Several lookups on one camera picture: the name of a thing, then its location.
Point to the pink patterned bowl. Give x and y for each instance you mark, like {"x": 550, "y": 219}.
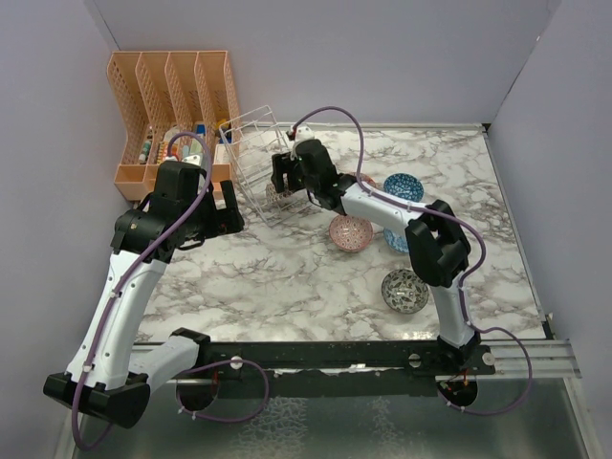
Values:
{"x": 350, "y": 234}

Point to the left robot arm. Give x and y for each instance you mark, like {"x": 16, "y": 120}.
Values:
{"x": 103, "y": 380}

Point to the grey leaf patterned bowl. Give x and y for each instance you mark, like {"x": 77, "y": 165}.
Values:
{"x": 404, "y": 291}

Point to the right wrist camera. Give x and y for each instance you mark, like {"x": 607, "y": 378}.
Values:
{"x": 302, "y": 134}

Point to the black mounting rail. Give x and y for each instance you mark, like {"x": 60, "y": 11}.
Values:
{"x": 317, "y": 369}

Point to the brown patterned bowl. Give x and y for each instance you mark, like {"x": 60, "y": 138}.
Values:
{"x": 275, "y": 198}

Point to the blue floral bowl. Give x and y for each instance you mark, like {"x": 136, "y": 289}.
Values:
{"x": 395, "y": 241}

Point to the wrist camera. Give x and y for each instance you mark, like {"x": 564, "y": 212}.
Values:
{"x": 302, "y": 134}
{"x": 189, "y": 161}

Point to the blue triangle patterned bowl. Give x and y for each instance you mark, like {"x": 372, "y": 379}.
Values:
{"x": 403, "y": 190}

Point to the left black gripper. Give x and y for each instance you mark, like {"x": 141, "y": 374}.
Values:
{"x": 223, "y": 220}

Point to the white wire dish rack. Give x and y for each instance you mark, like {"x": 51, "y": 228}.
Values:
{"x": 251, "y": 139}

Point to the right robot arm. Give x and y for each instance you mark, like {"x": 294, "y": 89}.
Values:
{"x": 437, "y": 246}

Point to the orange plastic desk organizer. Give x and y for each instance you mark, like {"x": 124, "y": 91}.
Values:
{"x": 158, "y": 91}

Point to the red patterned bowl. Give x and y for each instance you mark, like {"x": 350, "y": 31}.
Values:
{"x": 365, "y": 178}

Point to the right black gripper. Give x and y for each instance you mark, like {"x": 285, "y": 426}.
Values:
{"x": 283, "y": 163}

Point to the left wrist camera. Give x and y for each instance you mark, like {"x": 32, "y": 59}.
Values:
{"x": 189, "y": 161}

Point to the small bottles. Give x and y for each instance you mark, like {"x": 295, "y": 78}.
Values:
{"x": 145, "y": 150}

